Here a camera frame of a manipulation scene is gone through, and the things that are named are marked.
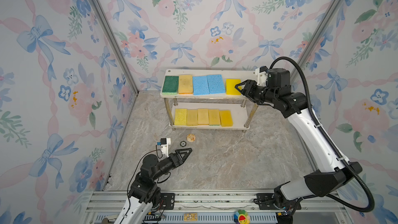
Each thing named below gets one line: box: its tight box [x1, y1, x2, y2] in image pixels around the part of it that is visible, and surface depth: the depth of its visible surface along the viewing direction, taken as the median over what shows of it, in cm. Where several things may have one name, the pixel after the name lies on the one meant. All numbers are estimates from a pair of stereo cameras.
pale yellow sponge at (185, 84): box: [178, 74, 194, 95], surface depth 75 cm
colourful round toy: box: [233, 209, 251, 224], surface depth 70 cm
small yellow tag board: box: [183, 212, 198, 222], surface depth 71 cm
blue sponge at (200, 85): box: [192, 75, 210, 96], surface depth 75 cm
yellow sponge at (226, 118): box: [219, 109, 234, 128], surface depth 97 cm
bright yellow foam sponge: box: [225, 78, 243, 95], surface depth 74 cm
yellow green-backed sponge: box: [208, 108, 221, 126], surface depth 97 cm
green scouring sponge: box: [161, 75, 179, 95], surface depth 75 cm
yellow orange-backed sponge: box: [197, 108, 210, 125], surface depth 97 cm
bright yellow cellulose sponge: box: [174, 108, 188, 126], surface depth 97 cm
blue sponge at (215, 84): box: [206, 74, 226, 94], surface depth 76 cm
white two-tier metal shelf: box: [160, 68, 259, 133], surface depth 84 cm
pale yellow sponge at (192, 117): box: [186, 109, 198, 126], surface depth 97 cm
